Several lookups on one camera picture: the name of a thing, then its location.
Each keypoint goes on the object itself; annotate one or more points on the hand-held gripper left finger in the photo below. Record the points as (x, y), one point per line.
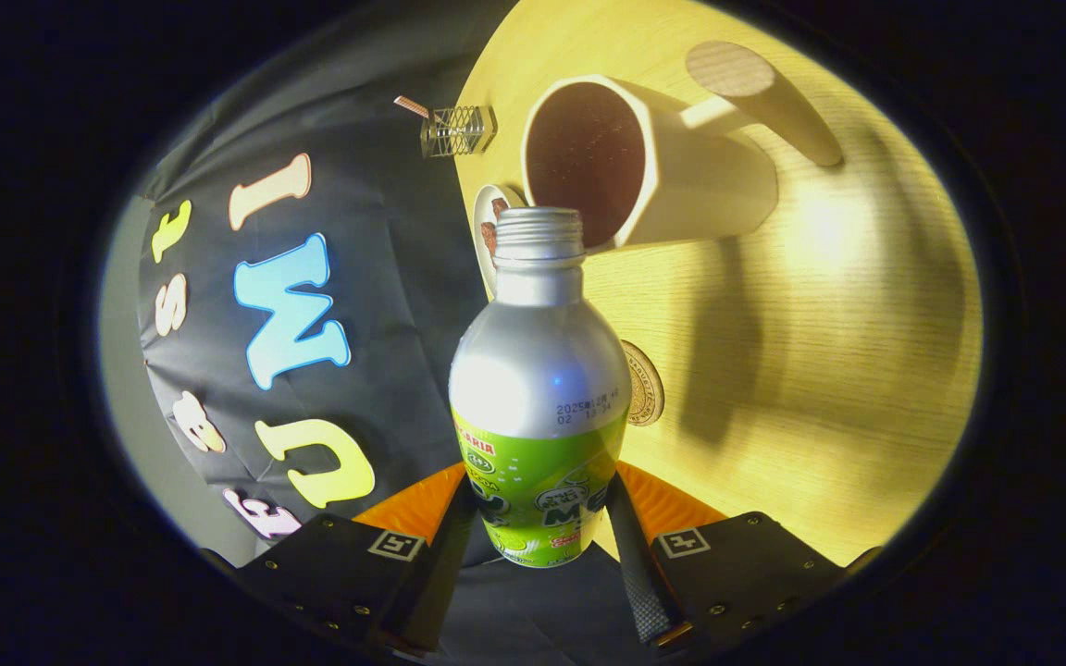
(339, 564)

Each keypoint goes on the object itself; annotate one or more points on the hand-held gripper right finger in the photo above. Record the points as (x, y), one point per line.
(746, 564)

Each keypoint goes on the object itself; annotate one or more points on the round wooden coaster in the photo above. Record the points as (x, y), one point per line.
(646, 388)

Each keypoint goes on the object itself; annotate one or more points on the silver green juice bottle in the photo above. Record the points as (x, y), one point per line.
(533, 370)

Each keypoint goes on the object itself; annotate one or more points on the wooden table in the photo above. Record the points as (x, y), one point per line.
(820, 370)

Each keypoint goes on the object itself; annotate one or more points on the brown meat slice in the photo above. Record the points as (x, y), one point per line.
(489, 242)
(501, 208)

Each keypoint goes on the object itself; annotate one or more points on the white oval plate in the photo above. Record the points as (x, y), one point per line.
(485, 205)

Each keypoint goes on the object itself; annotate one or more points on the pink straw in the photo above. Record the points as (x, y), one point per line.
(411, 106)

